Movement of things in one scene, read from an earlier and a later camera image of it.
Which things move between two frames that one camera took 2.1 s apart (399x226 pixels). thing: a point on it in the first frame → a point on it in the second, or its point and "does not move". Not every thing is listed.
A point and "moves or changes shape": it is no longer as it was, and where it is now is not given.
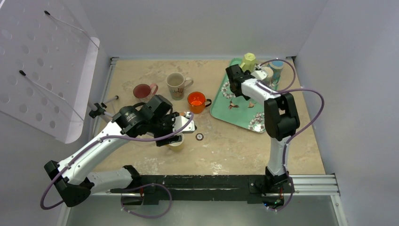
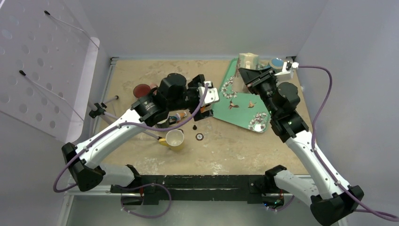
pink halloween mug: x=143 y=92 does not move
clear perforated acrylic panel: x=48 y=51 does not move
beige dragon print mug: x=268 y=80 moves or changes shape
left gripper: x=168 y=117 → x=193 y=85
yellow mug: x=177 y=146 does not move
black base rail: x=200 y=188 does not move
